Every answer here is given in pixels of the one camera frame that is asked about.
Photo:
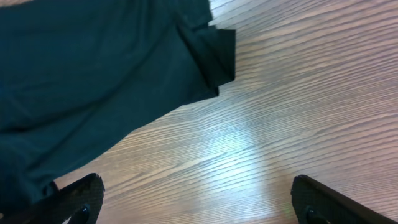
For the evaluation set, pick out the black polo shirt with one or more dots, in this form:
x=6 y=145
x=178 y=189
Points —
x=79 y=76

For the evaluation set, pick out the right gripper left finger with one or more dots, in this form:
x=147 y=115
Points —
x=79 y=202

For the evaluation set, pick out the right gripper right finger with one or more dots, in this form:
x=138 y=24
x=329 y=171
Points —
x=314 y=202

